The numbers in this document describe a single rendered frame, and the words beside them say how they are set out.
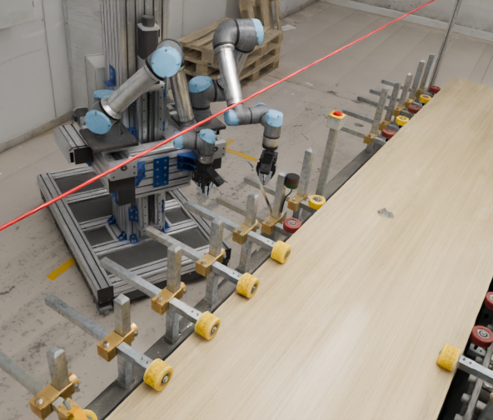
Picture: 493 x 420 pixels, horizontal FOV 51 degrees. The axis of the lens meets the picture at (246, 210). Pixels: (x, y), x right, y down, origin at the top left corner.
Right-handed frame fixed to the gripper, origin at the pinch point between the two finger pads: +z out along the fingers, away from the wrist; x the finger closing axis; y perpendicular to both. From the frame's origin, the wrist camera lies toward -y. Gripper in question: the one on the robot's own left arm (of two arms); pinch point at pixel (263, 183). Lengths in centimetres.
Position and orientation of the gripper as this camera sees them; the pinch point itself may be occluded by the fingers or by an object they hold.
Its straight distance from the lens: 243.0
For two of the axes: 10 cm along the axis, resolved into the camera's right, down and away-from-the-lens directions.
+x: -9.7, -2.2, 1.3
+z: -1.1, 8.1, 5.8
